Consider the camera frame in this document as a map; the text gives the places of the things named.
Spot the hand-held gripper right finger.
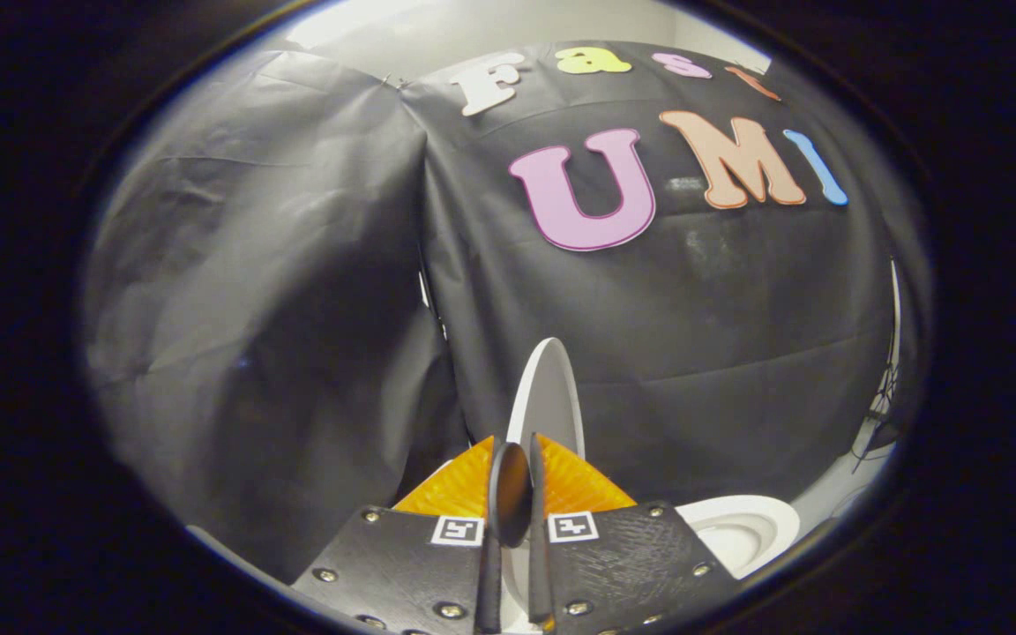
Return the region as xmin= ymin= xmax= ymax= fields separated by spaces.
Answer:
xmin=526 ymin=432 xmax=743 ymax=635

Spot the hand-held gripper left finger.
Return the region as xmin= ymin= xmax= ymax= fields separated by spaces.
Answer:
xmin=292 ymin=434 xmax=509 ymax=635

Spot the white toilet bowl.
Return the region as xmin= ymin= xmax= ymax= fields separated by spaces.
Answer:
xmin=674 ymin=494 xmax=802 ymax=581

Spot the plain black backdrop cloth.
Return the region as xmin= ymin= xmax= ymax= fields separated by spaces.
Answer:
xmin=80 ymin=49 xmax=471 ymax=585

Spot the black tripod stand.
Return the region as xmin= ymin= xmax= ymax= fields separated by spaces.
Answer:
xmin=852 ymin=357 xmax=902 ymax=464

